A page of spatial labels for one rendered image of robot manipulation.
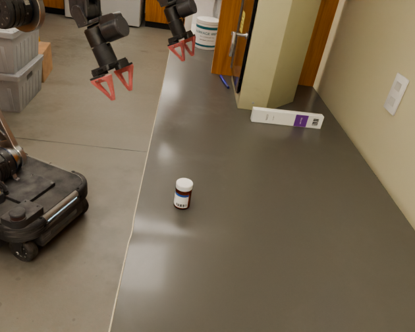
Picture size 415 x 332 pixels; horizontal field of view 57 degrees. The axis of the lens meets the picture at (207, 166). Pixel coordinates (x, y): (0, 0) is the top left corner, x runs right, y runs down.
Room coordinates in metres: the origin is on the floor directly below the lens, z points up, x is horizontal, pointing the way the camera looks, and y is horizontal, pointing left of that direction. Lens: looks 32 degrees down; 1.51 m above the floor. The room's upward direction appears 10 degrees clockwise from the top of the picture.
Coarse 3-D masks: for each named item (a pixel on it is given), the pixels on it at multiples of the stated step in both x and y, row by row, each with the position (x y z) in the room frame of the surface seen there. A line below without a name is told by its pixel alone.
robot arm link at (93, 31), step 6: (96, 24) 1.09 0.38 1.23; (84, 30) 1.08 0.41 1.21; (90, 30) 1.07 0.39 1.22; (96, 30) 1.07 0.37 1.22; (90, 36) 1.07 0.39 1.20; (96, 36) 1.07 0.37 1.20; (102, 36) 1.08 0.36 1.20; (90, 42) 1.07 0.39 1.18; (96, 42) 1.06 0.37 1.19; (102, 42) 1.07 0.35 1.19
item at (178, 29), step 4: (176, 20) 1.54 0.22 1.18; (180, 20) 1.57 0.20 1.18; (172, 24) 1.54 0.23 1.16; (176, 24) 1.54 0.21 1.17; (180, 24) 1.55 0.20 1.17; (172, 28) 1.54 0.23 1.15; (176, 28) 1.54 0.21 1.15; (180, 28) 1.54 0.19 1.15; (184, 28) 1.56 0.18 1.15; (172, 32) 1.55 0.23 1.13; (176, 32) 1.54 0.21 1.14; (180, 32) 1.54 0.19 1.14; (184, 32) 1.54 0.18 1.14; (176, 36) 1.51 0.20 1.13; (180, 36) 1.51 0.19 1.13; (172, 40) 1.52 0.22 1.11
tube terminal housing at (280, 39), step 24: (264, 0) 1.36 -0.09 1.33; (288, 0) 1.37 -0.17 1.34; (312, 0) 1.47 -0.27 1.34; (264, 24) 1.36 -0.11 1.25; (288, 24) 1.37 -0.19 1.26; (312, 24) 1.51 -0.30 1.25; (264, 48) 1.36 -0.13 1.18; (288, 48) 1.41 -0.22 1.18; (264, 72) 1.36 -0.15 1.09; (288, 72) 1.44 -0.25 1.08; (240, 96) 1.35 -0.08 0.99; (264, 96) 1.36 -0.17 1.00; (288, 96) 1.48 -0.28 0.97
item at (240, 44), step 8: (248, 0) 1.50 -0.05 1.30; (256, 0) 1.36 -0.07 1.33; (248, 8) 1.46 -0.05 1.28; (240, 16) 1.64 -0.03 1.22; (248, 16) 1.42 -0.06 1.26; (248, 24) 1.39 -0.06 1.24; (240, 32) 1.56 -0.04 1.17; (248, 32) 1.36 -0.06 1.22; (240, 40) 1.51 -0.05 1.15; (248, 40) 1.36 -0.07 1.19; (240, 48) 1.47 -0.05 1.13; (240, 56) 1.43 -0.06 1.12; (232, 64) 1.65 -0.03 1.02; (240, 64) 1.40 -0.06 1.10; (232, 72) 1.59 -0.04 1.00; (240, 72) 1.36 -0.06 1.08; (240, 80) 1.36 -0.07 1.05
